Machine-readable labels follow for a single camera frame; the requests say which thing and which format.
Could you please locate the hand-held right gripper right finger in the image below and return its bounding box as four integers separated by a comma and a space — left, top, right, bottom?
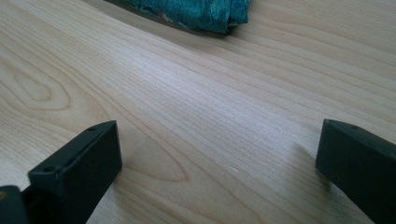
315, 118, 396, 224

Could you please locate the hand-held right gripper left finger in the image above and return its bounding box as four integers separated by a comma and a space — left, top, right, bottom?
21, 119, 123, 224

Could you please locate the teal patterned cloth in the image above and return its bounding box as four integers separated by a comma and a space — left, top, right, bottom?
120, 0, 252, 35

